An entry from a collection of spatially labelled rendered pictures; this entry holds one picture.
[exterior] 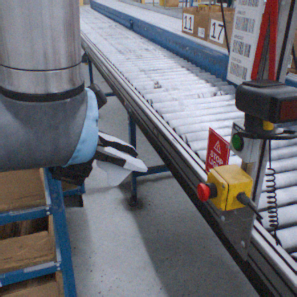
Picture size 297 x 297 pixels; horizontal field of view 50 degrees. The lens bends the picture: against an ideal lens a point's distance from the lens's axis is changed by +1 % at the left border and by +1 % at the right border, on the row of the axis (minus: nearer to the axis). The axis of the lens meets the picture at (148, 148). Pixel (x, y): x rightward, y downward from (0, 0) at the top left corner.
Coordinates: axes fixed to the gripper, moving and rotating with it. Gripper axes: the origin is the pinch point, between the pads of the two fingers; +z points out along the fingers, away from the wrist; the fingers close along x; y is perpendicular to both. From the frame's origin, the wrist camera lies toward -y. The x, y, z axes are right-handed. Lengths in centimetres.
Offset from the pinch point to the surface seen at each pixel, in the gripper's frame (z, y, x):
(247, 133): 14.1, -13.3, 5.6
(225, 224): 33.3, 10.6, -3.3
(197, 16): 70, -47, -149
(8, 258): -7, 49, -22
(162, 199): 87, 60, -102
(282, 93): 10.9, -21.7, 10.4
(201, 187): 16.7, 1.6, 0.5
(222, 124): 52, -6, -48
